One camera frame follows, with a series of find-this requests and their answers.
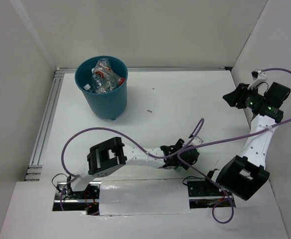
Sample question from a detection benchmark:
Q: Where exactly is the crushed clear plastic bottle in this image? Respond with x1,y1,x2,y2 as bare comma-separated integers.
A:
103,73,125,92

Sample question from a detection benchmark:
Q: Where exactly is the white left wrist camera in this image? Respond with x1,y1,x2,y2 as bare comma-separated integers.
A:
190,136,203,145

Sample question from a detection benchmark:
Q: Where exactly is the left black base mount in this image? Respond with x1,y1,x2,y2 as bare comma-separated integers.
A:
61,181,101,216

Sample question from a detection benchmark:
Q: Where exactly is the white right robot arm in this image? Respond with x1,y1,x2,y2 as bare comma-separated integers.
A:
203,82,291,201

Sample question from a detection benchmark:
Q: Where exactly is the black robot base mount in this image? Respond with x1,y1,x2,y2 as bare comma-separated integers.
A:
182,176,230,209

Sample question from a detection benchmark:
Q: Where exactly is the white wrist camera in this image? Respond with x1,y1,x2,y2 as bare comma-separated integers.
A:
190,136,203,145
248,70,268,90

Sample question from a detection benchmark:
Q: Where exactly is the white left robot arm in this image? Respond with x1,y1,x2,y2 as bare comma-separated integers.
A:
65,137,199,199

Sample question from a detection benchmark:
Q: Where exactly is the red cap clear bottle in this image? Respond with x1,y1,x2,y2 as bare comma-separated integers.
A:
92,58,112,77

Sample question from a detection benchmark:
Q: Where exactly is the clear plastic bottle white cap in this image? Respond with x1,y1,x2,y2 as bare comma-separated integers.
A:
83,74,107,94

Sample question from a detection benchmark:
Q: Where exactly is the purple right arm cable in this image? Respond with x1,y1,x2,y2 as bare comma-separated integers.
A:
177,67,291,225

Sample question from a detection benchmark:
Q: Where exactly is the teal plastic bin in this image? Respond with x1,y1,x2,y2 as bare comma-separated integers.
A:
75,56,128,120

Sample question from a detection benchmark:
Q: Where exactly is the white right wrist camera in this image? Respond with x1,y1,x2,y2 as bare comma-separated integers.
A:
248,70,268,90

